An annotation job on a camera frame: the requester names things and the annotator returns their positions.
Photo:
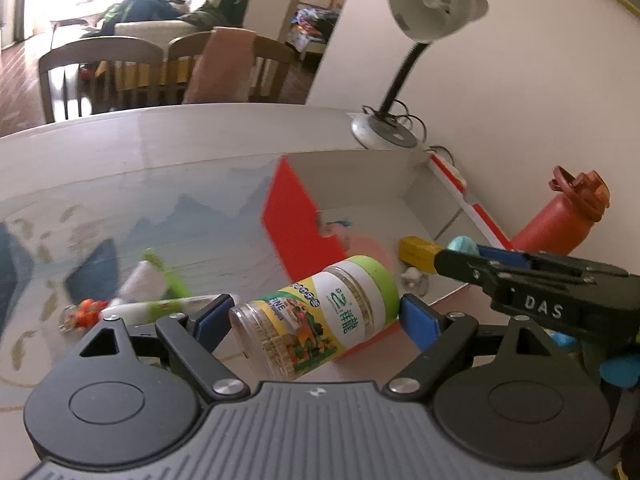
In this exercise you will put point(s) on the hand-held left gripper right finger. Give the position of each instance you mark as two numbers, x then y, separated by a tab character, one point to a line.
420	320

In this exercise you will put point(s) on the white green tube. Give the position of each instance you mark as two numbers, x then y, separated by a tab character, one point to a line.
150	309

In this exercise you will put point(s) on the grey desk lamp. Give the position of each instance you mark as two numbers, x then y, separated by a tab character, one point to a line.
430	0

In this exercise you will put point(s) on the cluttered bed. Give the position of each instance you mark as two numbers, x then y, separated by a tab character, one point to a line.
312	27

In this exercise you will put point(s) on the white green blanket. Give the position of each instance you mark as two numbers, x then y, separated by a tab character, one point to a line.
225	0

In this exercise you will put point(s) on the pink cloth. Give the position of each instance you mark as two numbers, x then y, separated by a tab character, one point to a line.
220	67

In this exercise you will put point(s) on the clear jar with green lid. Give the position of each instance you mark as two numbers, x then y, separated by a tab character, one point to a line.
325	320

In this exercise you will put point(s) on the small yellow box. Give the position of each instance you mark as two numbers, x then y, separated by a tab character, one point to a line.
415	252

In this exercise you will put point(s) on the green highlighter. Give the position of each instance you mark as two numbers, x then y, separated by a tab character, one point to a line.
175	282

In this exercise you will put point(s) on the keyring with orange charm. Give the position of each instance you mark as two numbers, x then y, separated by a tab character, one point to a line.
85	310

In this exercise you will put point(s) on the teal yarn ball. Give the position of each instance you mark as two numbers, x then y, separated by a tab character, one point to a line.
462	245

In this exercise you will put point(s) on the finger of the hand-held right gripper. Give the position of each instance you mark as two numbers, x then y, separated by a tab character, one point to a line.
460	267
520	260

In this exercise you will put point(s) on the red cardboard box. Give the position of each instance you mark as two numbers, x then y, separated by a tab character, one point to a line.
295	220

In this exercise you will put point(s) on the wooden dining chair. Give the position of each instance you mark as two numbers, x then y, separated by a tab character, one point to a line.
272	52
100	50

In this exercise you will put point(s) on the beige sofa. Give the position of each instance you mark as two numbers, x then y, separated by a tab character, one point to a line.
145	30

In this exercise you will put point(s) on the orange red water bottle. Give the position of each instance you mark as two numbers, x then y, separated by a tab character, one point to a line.
550	220

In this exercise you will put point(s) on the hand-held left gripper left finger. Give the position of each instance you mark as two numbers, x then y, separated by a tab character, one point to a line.
212	317

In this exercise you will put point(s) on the dark clothing pile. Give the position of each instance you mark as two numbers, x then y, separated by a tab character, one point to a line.
145	5

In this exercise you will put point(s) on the white coffee table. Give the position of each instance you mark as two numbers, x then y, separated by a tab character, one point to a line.
75	20

